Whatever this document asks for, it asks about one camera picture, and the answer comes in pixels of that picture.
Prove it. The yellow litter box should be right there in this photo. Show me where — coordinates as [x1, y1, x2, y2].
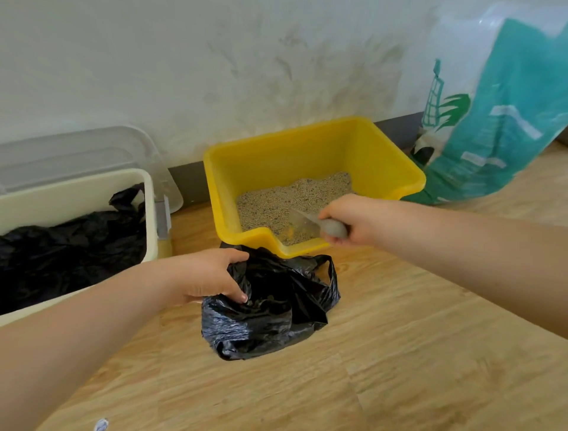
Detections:
[203, 116, 427, 259]

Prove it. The person's right forearm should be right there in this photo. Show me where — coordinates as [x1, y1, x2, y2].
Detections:
[372, 202, 568, 340]

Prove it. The person's left forearm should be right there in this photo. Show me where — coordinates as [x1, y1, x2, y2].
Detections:
[0, 260, 183, 431]

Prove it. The dark grey skirting board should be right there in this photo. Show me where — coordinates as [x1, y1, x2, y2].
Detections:
[168, 111, 425, 207]

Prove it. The teal white litter bag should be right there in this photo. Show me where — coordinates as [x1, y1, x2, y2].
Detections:
[401, 2, 568, 206]

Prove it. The beige cat litter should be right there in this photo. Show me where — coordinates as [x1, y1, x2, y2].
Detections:
[235, 172, 356, 247]

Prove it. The person's left hand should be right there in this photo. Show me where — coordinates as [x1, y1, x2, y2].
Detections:
[155, 247, 250, 307]

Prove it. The cream plastic storage bin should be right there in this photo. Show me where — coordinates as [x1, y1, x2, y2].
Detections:
[0, 168, 173, 329]

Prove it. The translucent white bin lid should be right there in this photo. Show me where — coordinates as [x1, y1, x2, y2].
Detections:
[0, 126, 184, 214]

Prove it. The grey slotted litter scoop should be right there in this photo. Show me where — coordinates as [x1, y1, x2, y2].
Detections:
[288, 207, 349, 240]

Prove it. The person's right hand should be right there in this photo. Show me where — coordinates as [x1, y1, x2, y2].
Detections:
[318, 193, 387, 249]

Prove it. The black plastic garbage bag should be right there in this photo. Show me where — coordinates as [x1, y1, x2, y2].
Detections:
[201, 242, 341, 361]

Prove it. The pile of black plastic bags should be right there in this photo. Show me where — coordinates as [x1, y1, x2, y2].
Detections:
[0, 182, 147, 316]

